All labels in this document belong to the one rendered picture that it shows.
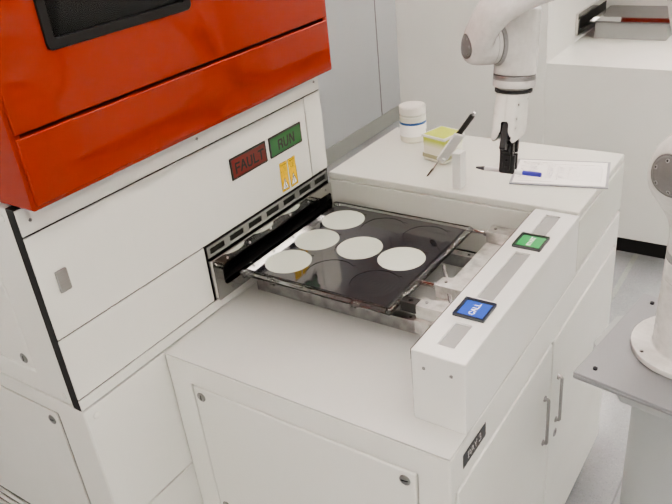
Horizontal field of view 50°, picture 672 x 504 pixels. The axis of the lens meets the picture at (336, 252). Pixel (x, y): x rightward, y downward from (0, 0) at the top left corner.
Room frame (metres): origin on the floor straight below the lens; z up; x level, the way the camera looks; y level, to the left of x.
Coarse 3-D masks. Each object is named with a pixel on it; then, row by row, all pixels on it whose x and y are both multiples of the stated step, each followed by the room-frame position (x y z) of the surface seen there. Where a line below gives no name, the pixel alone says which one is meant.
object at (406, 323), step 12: (264, 288) 1.38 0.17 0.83; (276, 288) 1.36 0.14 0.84; (288, 288) 1.34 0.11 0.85; (300, 300) 1.33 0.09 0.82; (312, 300) 1.31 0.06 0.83; (324, 300) 1.29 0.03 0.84; (348, 312) 1.25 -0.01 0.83; (360, 312) 1.23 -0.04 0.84; (372, 312) 1.22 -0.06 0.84; (396, 312) 1.20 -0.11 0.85; (384, 324) 1.20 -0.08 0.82; (396, 324) 1.18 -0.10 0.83; (408, 324) 1.17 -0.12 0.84
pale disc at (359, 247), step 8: (352, 240) 1.43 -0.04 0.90; (360, 240) 1.42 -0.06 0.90; (368, 240) 1.42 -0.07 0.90; (376, 240) 1.41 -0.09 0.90; (344, 248) 1.39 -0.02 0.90; (352, 248) 1.39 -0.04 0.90; (360, 248) 1.38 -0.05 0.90; (368, 248) 1.38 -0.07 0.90; (376, 248) 1.38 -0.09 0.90; (344, 256) 1.36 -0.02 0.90; (352, 256) 1.35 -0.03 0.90; (360, 256) 1.35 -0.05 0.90; (368, 256) 1.35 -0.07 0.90
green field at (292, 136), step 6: (294, 126) 1.59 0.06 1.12; (288, 132) 1.58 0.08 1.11; (294, 132) 1.59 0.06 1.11; (276, 138) 1.54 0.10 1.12; (282, 138) 1.56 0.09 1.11; (288, 138) 1.57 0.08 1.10; (294, 138) 1.59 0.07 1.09; (300, 138) 1.61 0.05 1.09; (276, 144) 1.54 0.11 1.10; (282, 144) 1.55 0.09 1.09; (288, 144) 1.57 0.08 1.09; (276, 150) 1.53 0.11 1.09; (282, 150) 1.55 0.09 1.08
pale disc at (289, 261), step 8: (272, 256) 1.39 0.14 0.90; (280, 256) 1.39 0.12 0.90; (288, 256) 1.39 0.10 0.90; (296, 256) 1.38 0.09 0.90; (304, 256) 1.38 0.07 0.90; (272, 264) 1.36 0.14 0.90; (280, 264) 1.35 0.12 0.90; (288, 264) 1.35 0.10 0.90; (296, 264) 1.35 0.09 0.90; (304, 264) 1.34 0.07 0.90; (280, 272) 1.32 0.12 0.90; (288, 272) 1.32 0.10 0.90
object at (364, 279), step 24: (384, 216) 1.53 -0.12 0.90; (288, 240) 1.46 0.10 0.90; (384, 240) 1.41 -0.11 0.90; (408, 240) 1.40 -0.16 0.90; (432, 240) 1.39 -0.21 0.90; (264, 264) 1.36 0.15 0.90; (312, 264) 1.34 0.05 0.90; (336, 264) 1.33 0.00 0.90; (360, 264) 1.32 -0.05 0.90; (336, 288) 1.23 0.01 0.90; (360, 288) 1.22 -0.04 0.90; (384, 288) 1.21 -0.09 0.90
